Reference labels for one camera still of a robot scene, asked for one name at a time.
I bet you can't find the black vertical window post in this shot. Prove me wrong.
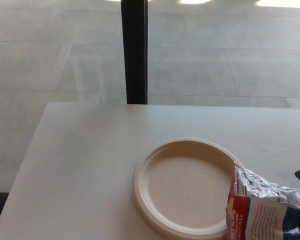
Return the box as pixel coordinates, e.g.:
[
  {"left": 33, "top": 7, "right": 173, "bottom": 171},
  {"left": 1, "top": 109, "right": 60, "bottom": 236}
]
[{"left": 120, "top": 0, "right": 149, "bottom": 105}]

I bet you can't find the beige round paper plate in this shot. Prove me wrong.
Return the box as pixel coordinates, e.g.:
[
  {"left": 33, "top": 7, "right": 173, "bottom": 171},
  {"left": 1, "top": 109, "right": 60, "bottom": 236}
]
[{"left": 132, "top": 136, "right": 243, "bottom": 240}]

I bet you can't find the red white sunflower seed bag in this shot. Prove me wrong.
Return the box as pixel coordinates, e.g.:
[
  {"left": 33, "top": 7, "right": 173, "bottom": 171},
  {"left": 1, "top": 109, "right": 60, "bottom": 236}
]
[{"left": 224, "top": 160, "right": 300, "bottom": 240}]

